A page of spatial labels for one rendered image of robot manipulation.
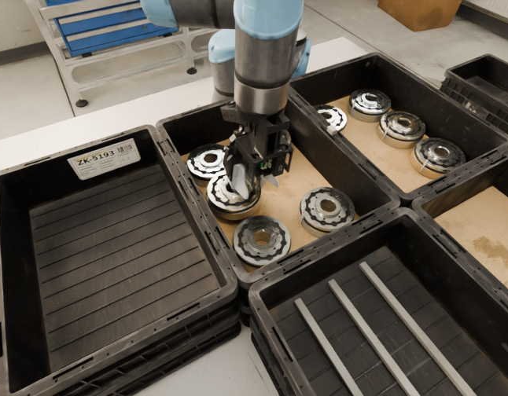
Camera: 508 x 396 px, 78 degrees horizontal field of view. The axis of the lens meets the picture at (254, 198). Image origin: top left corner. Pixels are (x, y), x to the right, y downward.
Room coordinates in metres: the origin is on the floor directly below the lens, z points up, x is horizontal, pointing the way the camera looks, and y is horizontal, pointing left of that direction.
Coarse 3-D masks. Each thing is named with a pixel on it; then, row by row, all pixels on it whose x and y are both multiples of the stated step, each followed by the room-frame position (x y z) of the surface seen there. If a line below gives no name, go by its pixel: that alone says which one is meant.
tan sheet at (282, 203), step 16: (224, 144) 0.56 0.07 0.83; (288, 160) 0.50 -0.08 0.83; (304, 160) 0.50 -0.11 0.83; (288, 176) 0.46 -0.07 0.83; (304, 176) 0.46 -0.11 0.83; (320, 176) 0.46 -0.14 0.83; (272, 192) 0.41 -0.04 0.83; (288, 192) 0.41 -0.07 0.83; (304, 192) 0.41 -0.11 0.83; (272, 208) 0.37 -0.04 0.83; (288, 208) 0.37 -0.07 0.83; (224, 224) 0.33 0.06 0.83; (288, 224) 0.33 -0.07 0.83; (304, 240) 0.30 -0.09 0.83
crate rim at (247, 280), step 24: (288, 96) 0.60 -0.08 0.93; (168, 120) 0.52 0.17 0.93; (312, 120) 0.52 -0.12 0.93; (168, 144) 0.45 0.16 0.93; (336, 144) 0.45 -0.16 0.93; (360, 168) 0.39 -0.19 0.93; (192, 192) 0.33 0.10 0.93; (384, 192) 0.33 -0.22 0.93; (240, 264) 0.20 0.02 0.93; (288, 264) 0.20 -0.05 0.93
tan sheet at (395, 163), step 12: (348, 96) 0.75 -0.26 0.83; (348, 120) 0.65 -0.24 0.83; (348, 132) 0.60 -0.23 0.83; (360, 132) 0.60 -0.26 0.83; (372, 132) 0.60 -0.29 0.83; (360, 144) 0.56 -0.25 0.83; (372, 144) 0.56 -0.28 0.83; (384, 144) 0.56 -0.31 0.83; (372, 156) 0.52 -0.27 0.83; (384, 156) 0.52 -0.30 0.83; (396, 156) 0.52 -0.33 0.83; (408, 156) 0.52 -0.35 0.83; (384, 168) 0.48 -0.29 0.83; (396, 168) 0.48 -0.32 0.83; (408, 168) 0.48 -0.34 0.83; (396, 180) 0.45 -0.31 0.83; (408, 180) 0.45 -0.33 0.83; (420, 180) 0.45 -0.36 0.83; (432, 180) 0.45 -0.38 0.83
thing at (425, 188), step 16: (336, 64) 0.73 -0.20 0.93; (416, 80) 0.67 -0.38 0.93; (464, 112) 0.55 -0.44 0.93; (496, 128) 0.50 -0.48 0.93; (352, 144) 0.45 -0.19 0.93; (368, 160) 0.41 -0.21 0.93; (480, 160) 0.41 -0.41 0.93; (384, 176) 0.37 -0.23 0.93; (448, 176) 0.37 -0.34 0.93; (400, 192) 0.33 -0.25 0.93; (416, 192) 0.33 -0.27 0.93
